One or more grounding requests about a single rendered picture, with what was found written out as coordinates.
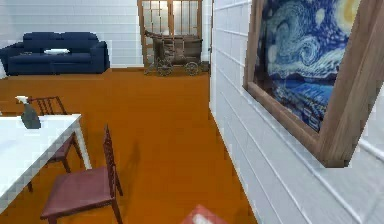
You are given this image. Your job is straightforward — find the dark blue sofa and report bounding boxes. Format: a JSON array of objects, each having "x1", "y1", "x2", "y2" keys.
[{"x1": 0, "y1": 31, "x2": 111, "y2": 76}]

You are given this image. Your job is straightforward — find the dark red wooden chair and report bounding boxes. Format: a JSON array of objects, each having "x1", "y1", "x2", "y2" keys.
[
  {"x1": 26, "y1": 95, "x2": 84, "y2": 193},
  {"x1": 39, "y1": 124, "x2": 124, "y2": 224}
]

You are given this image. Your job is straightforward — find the grey spray bottle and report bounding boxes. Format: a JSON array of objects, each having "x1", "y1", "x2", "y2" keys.
[{"x1": 15, "y1": 95, "x2": 42, "y2": 130}]

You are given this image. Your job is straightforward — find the white dining table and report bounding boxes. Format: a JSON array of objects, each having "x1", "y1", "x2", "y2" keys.
[{"x1": 0, "y1": 113, "x2": 92, "y2": 214}]

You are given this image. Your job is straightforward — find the red and white box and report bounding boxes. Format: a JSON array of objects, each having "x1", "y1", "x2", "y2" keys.
[{"x1": 181, "y1": 204, "x2": 229, "y2": 224}]

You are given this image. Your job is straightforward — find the white flat object on sofa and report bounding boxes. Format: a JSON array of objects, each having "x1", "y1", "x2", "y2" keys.
[{"x1": 43, "y1": 48, "x2": 71, "y2": 56}]

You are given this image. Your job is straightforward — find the blue swirling framed painting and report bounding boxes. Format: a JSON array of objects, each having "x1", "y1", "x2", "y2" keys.
[{"x1": 242, "y1": 0, "x2": 384, "y2": 169}]

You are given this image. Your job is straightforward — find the wooden framed glass door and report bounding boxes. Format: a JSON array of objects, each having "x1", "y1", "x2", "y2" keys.
[{"x1": 137, "y1": 0, "x2": 204, "y2": 68}]

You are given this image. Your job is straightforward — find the brown wooden wheeled cart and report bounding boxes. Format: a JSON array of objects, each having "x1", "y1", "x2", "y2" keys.
[{"x1": 143, "y1": 30, "x2": 204, "y2": 77}]

